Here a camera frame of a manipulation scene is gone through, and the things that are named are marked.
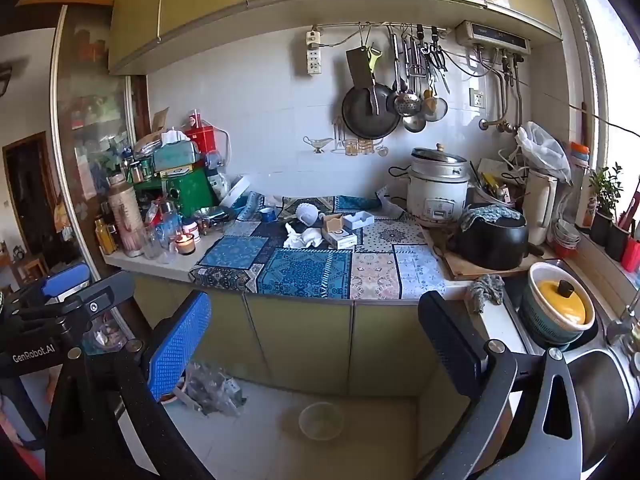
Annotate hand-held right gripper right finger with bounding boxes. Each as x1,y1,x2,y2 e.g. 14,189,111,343
417,291,587,480

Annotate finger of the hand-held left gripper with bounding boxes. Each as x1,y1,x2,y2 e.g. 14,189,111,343
40,263,92,299
0,271,137,333

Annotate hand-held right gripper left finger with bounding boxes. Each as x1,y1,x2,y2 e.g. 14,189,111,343
45,290,213,480

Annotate pale round trash bin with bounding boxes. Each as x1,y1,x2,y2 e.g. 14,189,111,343
298,402,345,441

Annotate white product box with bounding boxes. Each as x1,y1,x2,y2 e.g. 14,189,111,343
322,230,359,250

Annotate white molded packaging tray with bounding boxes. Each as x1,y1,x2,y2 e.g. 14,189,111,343
342,211,376,231

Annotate white foam net sleeve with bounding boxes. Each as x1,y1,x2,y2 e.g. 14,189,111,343
294,201,327,226

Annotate crumpled clear plastic bags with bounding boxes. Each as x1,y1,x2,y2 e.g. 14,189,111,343
172,362,249,419

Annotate amber bottle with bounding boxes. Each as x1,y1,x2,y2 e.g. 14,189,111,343
95,216,119,256

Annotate grey dish rag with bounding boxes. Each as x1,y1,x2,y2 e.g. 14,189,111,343
467,274,506,314

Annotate clear drinking glass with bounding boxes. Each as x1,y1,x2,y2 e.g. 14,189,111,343
142,230,174,265

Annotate brown wooden door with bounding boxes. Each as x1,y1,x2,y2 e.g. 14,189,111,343
2,132,64,272

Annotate wooden cutting board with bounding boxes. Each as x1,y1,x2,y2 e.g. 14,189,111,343
422,229,557,281

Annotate floral thermos flask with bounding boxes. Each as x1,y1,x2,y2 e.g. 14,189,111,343
107,173,146,259

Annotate clear plastic bottle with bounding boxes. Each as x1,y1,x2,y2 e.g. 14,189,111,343
155,200,184,246

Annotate black cooking pot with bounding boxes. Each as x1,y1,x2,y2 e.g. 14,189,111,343
447,207,530,271

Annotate pot with yellow lid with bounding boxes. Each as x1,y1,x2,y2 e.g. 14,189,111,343
520,261,599,346

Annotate grey knitted cloth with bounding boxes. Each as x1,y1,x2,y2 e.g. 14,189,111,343
459,203,527,234

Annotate green box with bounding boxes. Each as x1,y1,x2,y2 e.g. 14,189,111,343
160,165,219,219

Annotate steel sink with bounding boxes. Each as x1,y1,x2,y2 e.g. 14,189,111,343
500,257,640,480

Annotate blue patterned table mat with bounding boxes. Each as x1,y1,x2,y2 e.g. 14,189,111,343
189,192,449,302

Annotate white rice cooker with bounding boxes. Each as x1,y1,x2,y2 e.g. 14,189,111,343
406,143,471,229

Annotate stack of bowls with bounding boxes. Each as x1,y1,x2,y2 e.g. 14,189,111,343
554,220,581,259

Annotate teal tissue box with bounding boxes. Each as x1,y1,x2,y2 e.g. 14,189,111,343
152,130,201,171

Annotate utensil holder with chopsticks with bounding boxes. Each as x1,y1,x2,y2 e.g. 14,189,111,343
470,169,522,211

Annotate crumpled white tissue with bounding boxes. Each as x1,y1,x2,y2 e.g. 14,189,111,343
283,222,326,250

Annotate white rectangular tray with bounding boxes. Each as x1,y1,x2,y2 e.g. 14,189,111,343
220,175,251,210

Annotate glass display cabinet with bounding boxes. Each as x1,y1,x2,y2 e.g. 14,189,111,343
51,5,151,262

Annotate steel sink tap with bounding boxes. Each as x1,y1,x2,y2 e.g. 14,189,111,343
605,305,640,347

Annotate white electric kettle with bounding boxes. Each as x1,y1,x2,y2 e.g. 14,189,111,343
522,167,561,246

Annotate black plant pot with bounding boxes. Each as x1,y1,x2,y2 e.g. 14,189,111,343
605,220,634,262

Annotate red container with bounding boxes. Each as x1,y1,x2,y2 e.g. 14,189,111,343
620,235,640,277

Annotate clear plastic bag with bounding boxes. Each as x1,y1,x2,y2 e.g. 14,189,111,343
515,121,574,184

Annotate potted green plant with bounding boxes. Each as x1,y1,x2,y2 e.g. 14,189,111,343
587,162,624,247

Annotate mesh strainer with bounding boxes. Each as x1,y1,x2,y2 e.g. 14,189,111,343
424,94,449,122

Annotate black frying pan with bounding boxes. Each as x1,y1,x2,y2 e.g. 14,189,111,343
341,82,402,140

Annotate steel slotted skimmer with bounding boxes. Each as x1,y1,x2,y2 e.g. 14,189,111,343
391,35,421,117

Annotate kitchen scissors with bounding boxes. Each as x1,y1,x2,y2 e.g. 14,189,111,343
425,42,451,94

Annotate steel cleaver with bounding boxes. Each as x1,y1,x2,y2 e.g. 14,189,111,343
346,46,378,117

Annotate white water heater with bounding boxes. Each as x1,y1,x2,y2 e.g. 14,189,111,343
454,20,532,52

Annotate white power strip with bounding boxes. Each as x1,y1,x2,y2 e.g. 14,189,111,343
306,30,322,76

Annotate window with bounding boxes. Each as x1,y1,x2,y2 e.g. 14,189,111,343
565,0,640,187

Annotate metal wall faucet pipes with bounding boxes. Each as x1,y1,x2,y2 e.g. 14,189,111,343
478,49,524,134

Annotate metal hanging rail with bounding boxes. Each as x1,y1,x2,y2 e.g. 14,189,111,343
312,20,456,32

